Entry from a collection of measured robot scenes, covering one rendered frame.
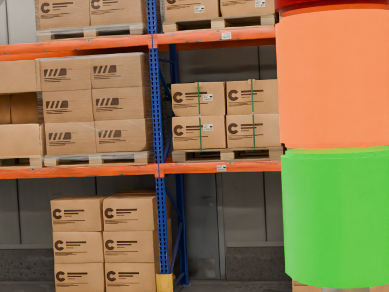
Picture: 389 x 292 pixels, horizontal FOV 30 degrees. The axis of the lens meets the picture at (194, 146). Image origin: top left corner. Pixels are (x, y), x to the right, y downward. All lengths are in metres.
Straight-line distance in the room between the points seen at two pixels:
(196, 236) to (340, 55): 9.03
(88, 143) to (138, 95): 0.78
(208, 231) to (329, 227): 8.97
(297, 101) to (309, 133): 0.01
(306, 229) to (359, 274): 0.03
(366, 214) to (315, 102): 0.05
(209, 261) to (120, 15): 3.33
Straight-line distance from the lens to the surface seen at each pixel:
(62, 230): 8.44
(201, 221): 9.25
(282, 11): 0.30
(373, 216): 0.29
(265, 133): 7.79
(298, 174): 0.29
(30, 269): 9.97
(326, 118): 0.28
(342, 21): 0.29
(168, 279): 8.04
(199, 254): 9.34
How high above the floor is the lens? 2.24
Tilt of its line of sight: 3 degrees down
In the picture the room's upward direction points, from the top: 3 degrees counter-clockwise
